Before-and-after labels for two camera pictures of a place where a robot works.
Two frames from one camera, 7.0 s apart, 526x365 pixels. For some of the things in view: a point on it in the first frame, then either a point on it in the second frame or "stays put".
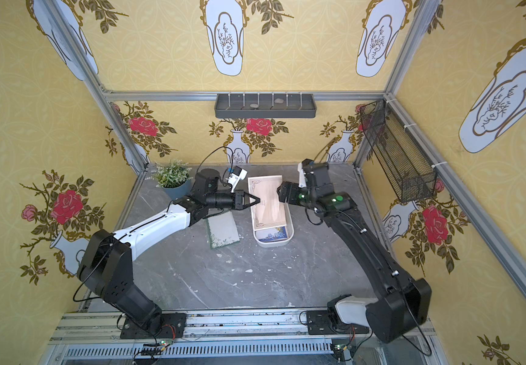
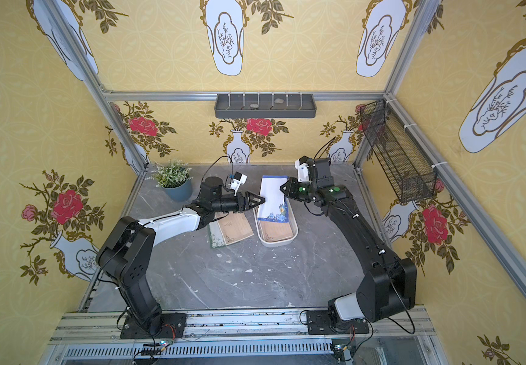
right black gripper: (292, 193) stays put
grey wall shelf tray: (265, 106) stays put
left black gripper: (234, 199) stays put
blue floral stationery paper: (271, 234) -> (275, 207)
